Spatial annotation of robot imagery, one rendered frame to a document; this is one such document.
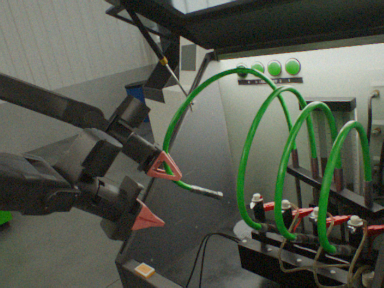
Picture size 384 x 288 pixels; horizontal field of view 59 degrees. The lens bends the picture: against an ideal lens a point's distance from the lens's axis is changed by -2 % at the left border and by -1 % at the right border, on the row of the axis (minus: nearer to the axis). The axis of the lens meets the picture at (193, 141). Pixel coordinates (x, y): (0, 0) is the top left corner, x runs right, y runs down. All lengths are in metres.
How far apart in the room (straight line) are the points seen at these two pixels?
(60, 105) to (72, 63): 6.60
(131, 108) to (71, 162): 0.32
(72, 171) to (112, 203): 0.09
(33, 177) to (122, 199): 0.17
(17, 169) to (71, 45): 7.01
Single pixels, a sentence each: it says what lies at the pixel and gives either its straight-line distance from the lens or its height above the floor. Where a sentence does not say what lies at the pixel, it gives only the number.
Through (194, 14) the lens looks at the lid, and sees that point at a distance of 1.03.
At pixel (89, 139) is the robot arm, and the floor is 1.41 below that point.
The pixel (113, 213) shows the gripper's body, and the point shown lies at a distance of 0.58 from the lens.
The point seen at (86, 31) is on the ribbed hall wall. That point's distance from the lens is 7.59.
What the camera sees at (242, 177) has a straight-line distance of 0.67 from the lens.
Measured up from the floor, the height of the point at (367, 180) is 1.16.
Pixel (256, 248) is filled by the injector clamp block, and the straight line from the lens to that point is 0.92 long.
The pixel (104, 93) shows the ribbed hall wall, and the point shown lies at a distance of 7.63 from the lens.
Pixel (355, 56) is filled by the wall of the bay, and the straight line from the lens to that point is 0.96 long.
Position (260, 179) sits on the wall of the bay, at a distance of 1.24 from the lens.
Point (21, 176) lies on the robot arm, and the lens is 0.46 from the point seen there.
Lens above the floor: 1.53
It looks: 18 degrees down
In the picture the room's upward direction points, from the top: 12 degrees counter-clockwise
